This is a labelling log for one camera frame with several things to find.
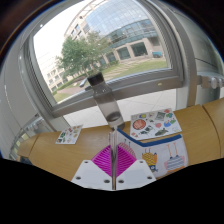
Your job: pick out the glass office building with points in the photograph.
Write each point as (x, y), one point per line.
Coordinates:
(120, 23)

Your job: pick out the clear grey drink bottle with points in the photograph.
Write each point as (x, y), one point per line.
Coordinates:
(106, 100)

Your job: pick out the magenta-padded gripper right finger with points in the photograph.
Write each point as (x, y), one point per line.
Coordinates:
(133, 173)

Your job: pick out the white rail with knobs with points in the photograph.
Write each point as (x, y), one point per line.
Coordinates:
(213, 81)

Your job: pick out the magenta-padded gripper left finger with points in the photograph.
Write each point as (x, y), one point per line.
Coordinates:
(91, 173)

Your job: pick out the green tree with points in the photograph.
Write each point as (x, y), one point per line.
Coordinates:
(81, 53)

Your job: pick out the large sticker sheet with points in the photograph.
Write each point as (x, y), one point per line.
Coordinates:
(155, 122)

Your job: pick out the grey window frame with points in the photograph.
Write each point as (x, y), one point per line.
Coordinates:
(133, 85)

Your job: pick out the small sticker sheet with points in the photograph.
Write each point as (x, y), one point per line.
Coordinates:
(69, 134)

